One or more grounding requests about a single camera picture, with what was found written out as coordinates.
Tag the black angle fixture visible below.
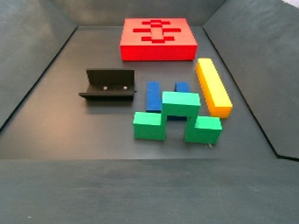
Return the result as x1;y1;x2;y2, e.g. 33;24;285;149
78;68;136;102

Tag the green stepped arch block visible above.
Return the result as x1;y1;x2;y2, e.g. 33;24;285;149
133;91;221;144

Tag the red insertion board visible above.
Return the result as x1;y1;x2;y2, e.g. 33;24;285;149
120;18;197;61

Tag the blue U-shaped block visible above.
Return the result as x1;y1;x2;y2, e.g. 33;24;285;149
144;81;190;125

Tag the yellow long block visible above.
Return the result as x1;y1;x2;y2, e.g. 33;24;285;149
196;58;232;118

